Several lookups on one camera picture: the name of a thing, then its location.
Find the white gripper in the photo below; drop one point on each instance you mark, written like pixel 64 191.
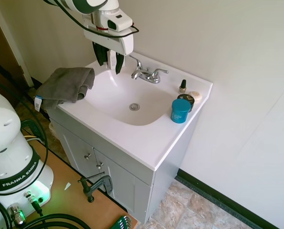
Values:
pixel 108 40

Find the grey vanity cabinet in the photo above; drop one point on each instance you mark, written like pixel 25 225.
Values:
pixel 123 181

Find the white cardboard package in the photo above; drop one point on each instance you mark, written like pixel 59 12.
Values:
pixel 112 60

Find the metal cabinet knob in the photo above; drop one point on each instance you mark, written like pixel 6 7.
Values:
pixel 99 165
pixel 87 156

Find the round white soap bar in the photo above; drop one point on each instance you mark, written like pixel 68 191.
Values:
pixel 196 96

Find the black baseboard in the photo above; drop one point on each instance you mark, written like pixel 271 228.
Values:
pixel 216 193

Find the green hex key set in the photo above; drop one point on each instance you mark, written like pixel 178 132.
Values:
pixel 123 221

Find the blue round jar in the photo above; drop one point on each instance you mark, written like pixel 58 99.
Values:
pixel 179 112

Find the black round jar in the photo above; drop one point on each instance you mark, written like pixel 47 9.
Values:
pixel 188 97

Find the nail polish bottle black cap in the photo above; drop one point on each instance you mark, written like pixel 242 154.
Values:
pixel 182 87

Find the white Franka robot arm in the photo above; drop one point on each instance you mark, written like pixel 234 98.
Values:
pixel 11 152

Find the chrome sink drain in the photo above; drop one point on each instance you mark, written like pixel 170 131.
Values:
pixel 134 107

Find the white paper scrap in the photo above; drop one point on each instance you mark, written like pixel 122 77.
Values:
pixel 67 186

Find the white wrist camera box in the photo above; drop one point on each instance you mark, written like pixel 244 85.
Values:
pixel 120 21

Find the grey terry towel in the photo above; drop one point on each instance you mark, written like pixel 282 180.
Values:
pixel 63 86

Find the dark metal C-clamp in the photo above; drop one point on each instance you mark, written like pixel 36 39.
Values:
pixel 107 183

